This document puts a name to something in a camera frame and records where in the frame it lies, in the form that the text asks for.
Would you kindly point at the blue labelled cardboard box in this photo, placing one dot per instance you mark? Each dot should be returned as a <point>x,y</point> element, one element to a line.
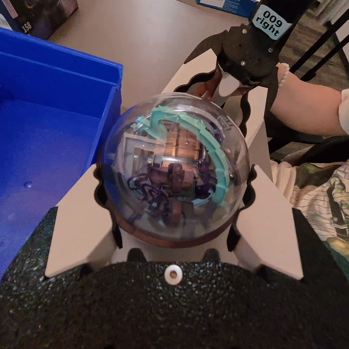
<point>234,9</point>

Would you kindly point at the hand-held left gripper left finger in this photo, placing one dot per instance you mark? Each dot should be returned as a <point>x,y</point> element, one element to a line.
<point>79,226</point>

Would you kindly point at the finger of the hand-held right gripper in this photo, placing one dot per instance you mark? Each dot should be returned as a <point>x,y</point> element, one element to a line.
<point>257,131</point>
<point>190,71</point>

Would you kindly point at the clear plastic maze ball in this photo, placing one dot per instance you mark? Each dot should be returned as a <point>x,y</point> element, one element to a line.
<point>174,169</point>

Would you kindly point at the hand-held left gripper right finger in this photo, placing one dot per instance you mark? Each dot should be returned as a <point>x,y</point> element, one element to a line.
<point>267,231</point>

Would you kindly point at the person's right forearm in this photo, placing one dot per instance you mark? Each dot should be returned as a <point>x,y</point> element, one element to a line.
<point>305,106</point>

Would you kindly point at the blue plastic bin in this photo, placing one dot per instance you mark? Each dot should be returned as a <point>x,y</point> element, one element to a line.
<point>49,122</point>

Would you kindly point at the dark blue maze ball box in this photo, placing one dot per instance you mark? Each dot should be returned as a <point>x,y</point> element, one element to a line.
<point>46,16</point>

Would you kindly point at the person's right hand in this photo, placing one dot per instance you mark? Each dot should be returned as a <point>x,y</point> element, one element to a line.
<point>210,87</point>

